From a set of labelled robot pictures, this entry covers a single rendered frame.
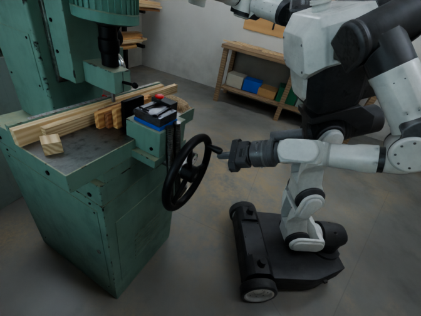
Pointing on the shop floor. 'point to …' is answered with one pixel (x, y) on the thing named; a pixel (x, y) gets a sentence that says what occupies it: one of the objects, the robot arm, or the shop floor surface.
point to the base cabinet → (98, 224)
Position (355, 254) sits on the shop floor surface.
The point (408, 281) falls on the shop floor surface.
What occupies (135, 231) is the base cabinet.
